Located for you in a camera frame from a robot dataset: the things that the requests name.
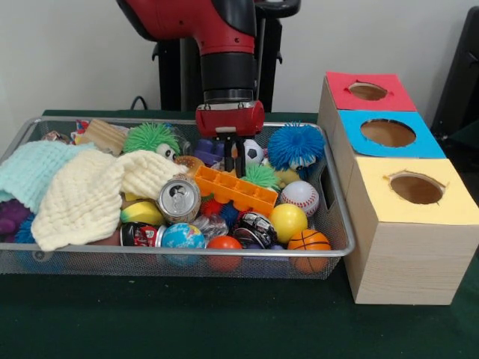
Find yellow ball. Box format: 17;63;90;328
268;203;308;245

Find white toy baseball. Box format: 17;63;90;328
280;180;320;218

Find large blue spiky ball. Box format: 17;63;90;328
267;120;326;177

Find silver mesh bin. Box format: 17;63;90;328
0;115;356;280

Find dark green side table cloth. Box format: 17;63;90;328
447;121;479;150

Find cream cloth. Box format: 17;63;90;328
31;149;190;251

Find mint green cloth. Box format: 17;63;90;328
0;141;94;214

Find wooden box with three holes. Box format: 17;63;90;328
317;70;479;306

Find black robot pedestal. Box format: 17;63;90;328
144;0;302;113

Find long orange toy block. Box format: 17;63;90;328
194;165;280;218

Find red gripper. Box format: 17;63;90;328
195;99;265;178

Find toy soccer ball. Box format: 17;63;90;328
242;139;265;165

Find orange toy basketball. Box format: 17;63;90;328
287;229;332;274

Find green spiky ball with eyes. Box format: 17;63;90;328
122;122;181;162

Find black side stand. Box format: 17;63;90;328
430;5;479;130

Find purple toy block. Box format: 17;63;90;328
193;138;225;165

